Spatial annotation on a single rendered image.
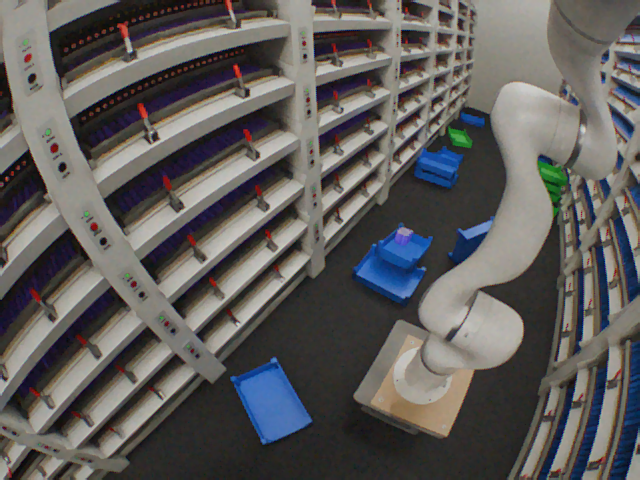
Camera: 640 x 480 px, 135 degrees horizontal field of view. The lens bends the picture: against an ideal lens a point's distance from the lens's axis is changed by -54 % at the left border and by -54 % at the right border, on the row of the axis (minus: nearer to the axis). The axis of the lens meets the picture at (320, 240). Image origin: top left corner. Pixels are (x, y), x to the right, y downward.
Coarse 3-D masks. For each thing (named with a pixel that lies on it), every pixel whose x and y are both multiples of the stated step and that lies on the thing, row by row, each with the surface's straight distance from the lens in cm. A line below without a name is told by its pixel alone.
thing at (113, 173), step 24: (192, 72) 85; (288, 72) 89; (144, 96) 80; (264, 96) 80; (96, 120) 76; (192, 120) 69; (216, 120) 71; (120, 144) 68; (144, 144) 65; (168, 144) 66; (96, 168) 65; (120, 168) 62; (144, 168) 65
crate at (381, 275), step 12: (372, 252) 149; (360, 264) 142; (372, 264) 148; (384, 264) 149; (360, 276) 136; (372, 276) 143; (384, 276) 144; (396, 276) 145; (408, 276) 146; (420, 276) 144; (372, 288) 138; (384, 288) 133; (396, 288) 140; (408, 288) 142; (396, 300) 135; (408, 300) 133
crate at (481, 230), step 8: (488, 224) 162; (464, 232) 149; (472, 232) 151; (480, 232) 154; (464, 240) 148; (472, 240) 151; (480, 240) 159; (456, 248) 155; (464, 248) 151; (472, 248) 158; (448, 256) 162; (456, 256) 157; (464, 256) 158; (456, 264) 159
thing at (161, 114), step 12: (252, 72) 86; (264, 72) 88; (216, 84) 79; (228, 84) 80; (192, 96) 74; (204, 96) 76; (216, 96) 76; (168, 108) 71; (180, 108) 73; (156, 120) 70; (120, 132) 68; (132, 132) 68; (108, 144) 67; (96, 156) 67
